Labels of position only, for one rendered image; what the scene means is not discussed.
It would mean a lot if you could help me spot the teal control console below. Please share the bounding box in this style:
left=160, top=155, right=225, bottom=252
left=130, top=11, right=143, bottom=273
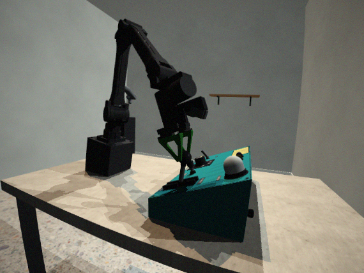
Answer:
left=148, top=146, right=254, bottom=242

